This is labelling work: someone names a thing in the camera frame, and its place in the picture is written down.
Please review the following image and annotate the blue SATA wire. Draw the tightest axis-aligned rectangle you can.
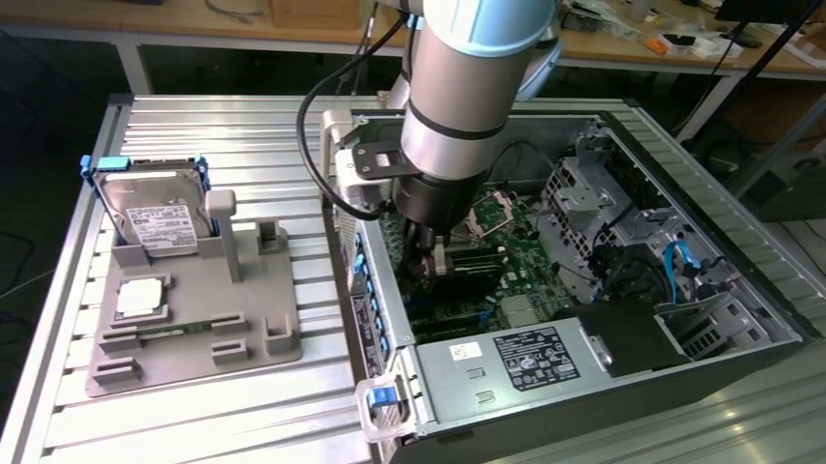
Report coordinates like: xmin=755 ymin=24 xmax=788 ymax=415
xmin=661 ymin=240 xmax=703 ymax=306

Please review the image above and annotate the wooden desk white frame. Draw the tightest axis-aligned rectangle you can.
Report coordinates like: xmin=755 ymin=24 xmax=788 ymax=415
xmin=0 ymin=0 xmax=414 ymax=96
xmin=554 ymin=0 xmax=826 ymax=146

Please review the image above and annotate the grey power supply unit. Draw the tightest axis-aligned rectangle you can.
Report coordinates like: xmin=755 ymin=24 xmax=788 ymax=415
xmin=413 ymin=316 xmax=618 ymax=422

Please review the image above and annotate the hard disk in blue carrier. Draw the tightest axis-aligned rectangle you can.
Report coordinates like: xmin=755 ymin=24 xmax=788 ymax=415
xmin=78 ymin=152 xmax=216 ymax=258

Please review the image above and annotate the black cable bundle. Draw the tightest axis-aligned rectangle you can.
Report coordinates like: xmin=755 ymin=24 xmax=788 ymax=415
xmin=590 ymin=244 xmax=666 ymax=305

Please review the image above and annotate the silver drive cage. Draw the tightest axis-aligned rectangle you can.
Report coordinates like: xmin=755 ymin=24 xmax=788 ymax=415
xmin=539 ymin=132 xmax=687 ymax=279

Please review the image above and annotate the orange white small box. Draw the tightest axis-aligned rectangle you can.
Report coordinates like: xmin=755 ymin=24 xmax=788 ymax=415
xmin=643 ymin=32 xmax=702 ymax=58

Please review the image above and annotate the silver CPU chip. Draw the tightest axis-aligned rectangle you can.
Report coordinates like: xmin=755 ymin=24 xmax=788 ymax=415
xmin=114 ymin=278 xmax=166 ymax=319

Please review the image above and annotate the open black PC case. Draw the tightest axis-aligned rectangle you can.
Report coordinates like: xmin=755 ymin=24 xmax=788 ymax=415
xmin=319 ymin=106 xmax=816 ymax=464

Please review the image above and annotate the black monitor stand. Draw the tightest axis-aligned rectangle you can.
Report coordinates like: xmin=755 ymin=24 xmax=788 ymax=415
xmin=714 ymin=0 xmax=769 ymax=48

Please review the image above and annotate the silver disk bay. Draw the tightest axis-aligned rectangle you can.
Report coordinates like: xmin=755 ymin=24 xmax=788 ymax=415
xmin=654 ymin=289 xmax=776 ymax=362

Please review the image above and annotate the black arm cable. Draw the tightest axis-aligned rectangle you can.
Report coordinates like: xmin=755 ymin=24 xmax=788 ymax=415
xmin=296 ymin=18 xmax=425 ymax=222

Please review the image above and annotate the green RAM stick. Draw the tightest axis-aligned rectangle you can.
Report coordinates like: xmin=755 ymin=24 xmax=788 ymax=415
xmin=104 ymin=322 xmax=216 ymax=340

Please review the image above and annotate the black slanted pole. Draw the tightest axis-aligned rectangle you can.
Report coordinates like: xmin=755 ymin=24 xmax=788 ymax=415
xmin=674 ymin=0 xmax=809 ymax=144

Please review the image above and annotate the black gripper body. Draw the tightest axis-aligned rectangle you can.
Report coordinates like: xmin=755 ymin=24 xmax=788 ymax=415
xmin=390 ymin=171 xmax=487 ymax=228

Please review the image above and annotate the black camera bracket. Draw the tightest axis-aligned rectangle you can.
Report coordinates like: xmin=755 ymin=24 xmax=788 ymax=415
xmin=350 ymin=138 xmax=415 ymax=184

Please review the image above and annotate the CPU socket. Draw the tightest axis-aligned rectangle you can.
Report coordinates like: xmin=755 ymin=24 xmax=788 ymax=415
xmin=469 ymin=189 xmax=519 ymax=229

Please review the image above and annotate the grey parts rack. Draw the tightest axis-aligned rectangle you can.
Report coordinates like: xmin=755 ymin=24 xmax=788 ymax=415
xmin=83 ymin=189 xmax=306 ymax=398

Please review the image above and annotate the silver chipset heatsink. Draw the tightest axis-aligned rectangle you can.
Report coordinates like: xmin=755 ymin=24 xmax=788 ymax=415
xmin=501 ymin=296 xmax=551 ymax=324

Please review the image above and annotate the black computer tower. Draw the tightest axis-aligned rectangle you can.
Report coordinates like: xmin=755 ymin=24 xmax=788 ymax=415
xmin=747 ymin=154 xmax=826 ymax=223

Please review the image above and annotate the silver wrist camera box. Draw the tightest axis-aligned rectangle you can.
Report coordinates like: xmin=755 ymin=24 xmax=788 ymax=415
xmin=334 ymin=148 xmax=397 ymax=215

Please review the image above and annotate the green Dell motherboard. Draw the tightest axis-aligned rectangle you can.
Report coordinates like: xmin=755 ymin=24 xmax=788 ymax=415
xmin=378 ymin=186 xmax=586 ymax=342

